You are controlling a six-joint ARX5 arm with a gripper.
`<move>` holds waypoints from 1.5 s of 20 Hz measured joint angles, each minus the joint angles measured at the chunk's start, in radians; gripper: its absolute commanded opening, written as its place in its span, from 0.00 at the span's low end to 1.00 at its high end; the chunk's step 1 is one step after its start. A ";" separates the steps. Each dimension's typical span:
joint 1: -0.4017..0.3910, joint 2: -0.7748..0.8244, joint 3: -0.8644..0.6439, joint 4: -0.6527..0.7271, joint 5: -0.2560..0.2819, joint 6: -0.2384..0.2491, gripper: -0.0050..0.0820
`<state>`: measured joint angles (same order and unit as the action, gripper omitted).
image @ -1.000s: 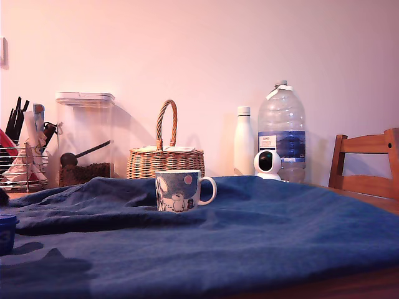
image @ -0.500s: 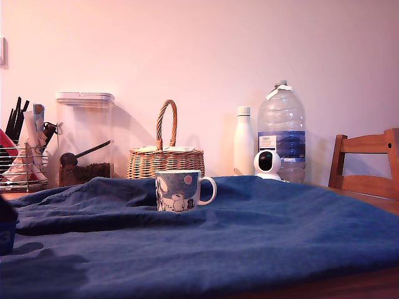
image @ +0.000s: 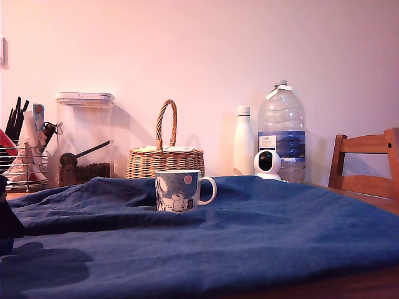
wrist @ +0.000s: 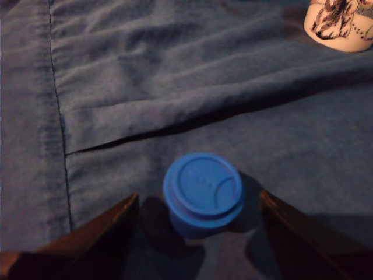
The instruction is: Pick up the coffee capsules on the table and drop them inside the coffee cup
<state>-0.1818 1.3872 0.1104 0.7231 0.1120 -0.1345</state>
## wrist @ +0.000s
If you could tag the blue cloth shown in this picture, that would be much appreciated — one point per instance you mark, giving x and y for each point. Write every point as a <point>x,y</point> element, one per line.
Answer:
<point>175,73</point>

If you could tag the white mug with blue print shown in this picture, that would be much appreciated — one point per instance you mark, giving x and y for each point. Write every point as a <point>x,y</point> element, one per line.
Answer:
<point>349,38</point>

